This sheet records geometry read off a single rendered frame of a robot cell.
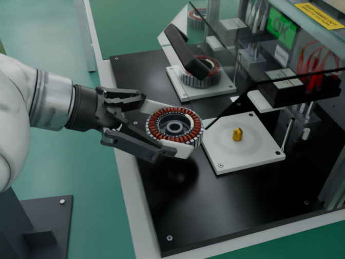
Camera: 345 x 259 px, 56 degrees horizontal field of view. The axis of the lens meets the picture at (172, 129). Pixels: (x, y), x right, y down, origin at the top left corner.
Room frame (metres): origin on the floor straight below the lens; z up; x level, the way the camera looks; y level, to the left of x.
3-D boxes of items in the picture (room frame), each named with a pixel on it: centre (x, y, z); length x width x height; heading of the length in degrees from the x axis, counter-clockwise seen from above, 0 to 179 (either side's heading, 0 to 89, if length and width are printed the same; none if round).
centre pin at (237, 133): (0.50, -0.14, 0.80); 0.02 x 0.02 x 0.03
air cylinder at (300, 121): (0.54, -0.28, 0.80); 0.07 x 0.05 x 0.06; 16
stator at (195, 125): (0.46, 0.00, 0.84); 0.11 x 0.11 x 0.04
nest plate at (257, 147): (0.50, -0.14, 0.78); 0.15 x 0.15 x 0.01; 16
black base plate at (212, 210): (0.62, -0.12, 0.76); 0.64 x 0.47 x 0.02; 16
